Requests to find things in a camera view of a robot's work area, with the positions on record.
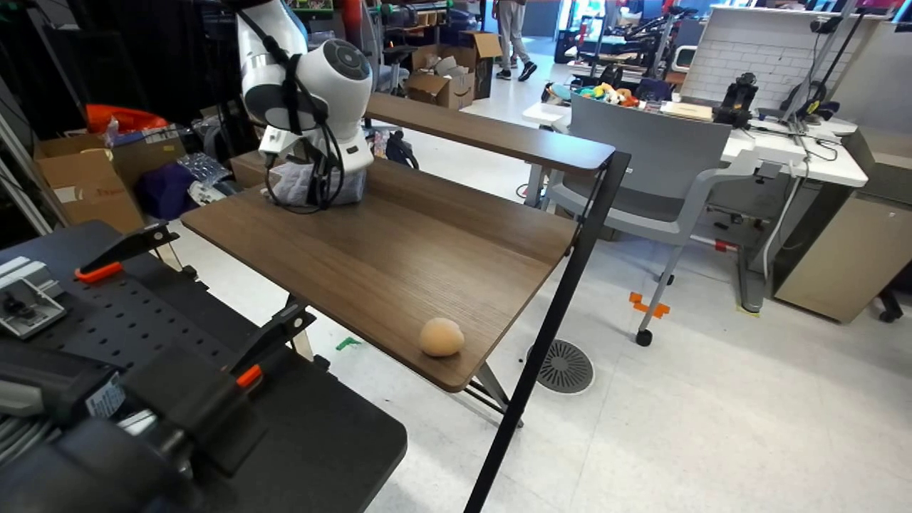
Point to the person in grey shirt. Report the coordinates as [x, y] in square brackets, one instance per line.
[514, 32]

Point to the long wooden shelf desk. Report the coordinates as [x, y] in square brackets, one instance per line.
[493, 133]

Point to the blue cloth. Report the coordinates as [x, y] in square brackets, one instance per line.
[161, 189]

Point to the white desk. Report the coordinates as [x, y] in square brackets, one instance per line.
[808, 160]

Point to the wooden cabinet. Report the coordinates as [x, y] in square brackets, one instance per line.
[843, 259]

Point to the white partition panel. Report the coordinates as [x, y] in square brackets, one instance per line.
[749, 52]

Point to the small black device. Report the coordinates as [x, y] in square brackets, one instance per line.
[399, 150]

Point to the black stand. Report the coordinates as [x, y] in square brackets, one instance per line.
[815, 101]

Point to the small black white box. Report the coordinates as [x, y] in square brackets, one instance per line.
[25, 309]

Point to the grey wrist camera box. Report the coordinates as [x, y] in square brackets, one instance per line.
[272, 142]

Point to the black desk device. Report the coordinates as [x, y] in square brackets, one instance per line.
[734, 101]

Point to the large cardboard box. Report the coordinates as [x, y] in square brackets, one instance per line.
[87, 186]

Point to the small cardboard box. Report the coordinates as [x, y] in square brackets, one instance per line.
[246, 169]

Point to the black storage shelf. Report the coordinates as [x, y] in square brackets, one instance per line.
[214, 59]

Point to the grey office chair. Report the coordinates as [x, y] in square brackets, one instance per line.
[644, 145]

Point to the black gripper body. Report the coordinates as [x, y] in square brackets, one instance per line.
[325, 160]

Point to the open cardboard box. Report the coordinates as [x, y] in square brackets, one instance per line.
[462, 86]

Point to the orange object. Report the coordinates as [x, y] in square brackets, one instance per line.
[117, 119]

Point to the brown round object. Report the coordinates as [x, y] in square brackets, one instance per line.
[442, 337]

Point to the grey towel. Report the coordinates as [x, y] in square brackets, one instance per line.
[355, 189]

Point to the cluttered workbench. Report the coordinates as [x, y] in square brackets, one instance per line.
[617, 46]

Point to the colourful toys pile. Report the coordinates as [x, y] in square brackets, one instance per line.
[603, 96]

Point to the round floor drain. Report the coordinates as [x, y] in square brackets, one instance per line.
[566, 366]

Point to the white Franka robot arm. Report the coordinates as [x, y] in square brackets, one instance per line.
[330, 82]

